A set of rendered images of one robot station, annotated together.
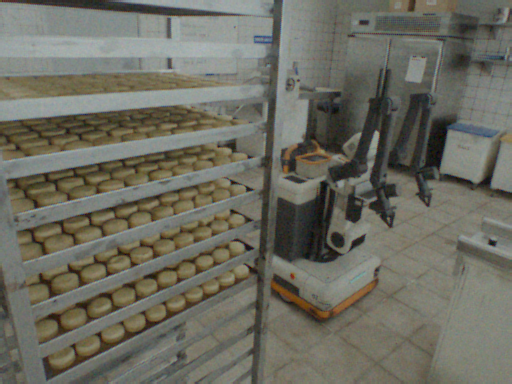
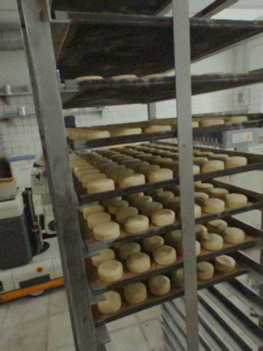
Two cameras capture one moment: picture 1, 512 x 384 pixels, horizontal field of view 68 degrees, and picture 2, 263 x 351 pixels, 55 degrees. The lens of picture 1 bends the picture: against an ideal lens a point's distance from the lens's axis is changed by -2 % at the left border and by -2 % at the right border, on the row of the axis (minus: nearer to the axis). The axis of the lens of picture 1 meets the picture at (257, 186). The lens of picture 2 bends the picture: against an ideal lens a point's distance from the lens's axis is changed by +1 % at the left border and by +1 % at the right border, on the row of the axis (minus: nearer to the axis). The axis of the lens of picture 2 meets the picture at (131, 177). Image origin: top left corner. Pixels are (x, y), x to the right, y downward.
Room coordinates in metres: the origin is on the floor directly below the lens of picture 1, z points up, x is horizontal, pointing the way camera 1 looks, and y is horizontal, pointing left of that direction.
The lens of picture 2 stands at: (0.56, 1.02, 1.35)
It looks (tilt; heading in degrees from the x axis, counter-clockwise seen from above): 13 degrees down; 296
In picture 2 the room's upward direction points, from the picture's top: 5 degrees counter-clockwise
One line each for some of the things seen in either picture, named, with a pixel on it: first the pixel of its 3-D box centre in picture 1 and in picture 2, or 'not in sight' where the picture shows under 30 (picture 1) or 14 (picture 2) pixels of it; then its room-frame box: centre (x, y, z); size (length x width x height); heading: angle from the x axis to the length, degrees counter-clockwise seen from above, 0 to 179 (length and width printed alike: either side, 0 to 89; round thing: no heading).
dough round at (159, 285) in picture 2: not in sight; (159, 284); (0.75, 0.53, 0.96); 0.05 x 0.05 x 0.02
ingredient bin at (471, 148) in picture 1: (470, 154); (27, 173); (4.83, -2.73, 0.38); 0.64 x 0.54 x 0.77; 133
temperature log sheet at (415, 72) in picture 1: (415, 69); not in sight; (4.97, -1.87, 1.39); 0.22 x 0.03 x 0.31; 41
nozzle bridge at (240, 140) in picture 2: not in sight; (216, 144); (0.89, -1.57, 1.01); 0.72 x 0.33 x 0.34; 134
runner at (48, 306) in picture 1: (166, 257); (186, 176); (0.76, 0.20, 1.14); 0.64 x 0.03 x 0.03; 136
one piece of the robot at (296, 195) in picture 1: (312, 206); (15, 219); (2.38, -0.37, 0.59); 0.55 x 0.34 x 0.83; 134
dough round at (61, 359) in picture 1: (62, 357); (224, 263); (0.62, 0.40, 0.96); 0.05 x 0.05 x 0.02
